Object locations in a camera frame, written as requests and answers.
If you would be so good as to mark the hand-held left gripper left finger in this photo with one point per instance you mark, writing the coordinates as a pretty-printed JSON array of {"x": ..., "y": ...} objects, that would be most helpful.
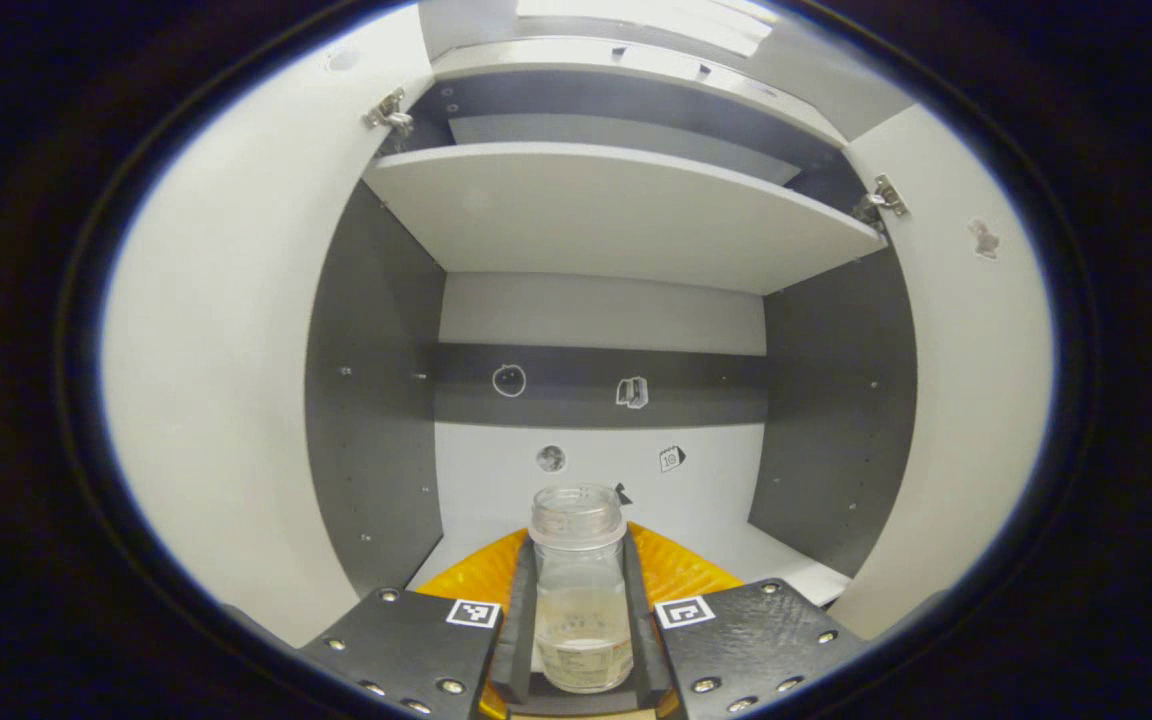
[{"x": 522, "y": 640}]

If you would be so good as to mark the silver door hinge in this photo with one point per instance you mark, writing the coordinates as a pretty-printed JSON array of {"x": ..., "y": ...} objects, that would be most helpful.
[
  {"x": 881, "y": 200},
  {"x": 389, "y": 112}
]

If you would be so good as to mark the clear glass bottle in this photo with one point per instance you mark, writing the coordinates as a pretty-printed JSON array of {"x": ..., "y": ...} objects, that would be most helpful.
[{"x": 581, "y": 610}]

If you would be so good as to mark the large ceiling light panel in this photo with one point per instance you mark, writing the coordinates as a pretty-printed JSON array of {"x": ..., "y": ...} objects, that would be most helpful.
[{"x": 656, "y": 20}]

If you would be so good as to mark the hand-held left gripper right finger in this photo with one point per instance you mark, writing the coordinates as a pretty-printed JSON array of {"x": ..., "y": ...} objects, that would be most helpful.
[{"x": 641, "y": 630}]

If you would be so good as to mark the grey cabinet door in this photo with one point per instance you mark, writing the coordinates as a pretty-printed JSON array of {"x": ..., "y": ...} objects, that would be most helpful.
[
  {"x": 976, "y": 400},
  {"x": 226, "y": 350}
]

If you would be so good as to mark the grey cabinet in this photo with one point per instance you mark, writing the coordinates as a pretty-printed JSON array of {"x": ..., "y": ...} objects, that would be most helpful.
[{"x": 616, "y": 220}]

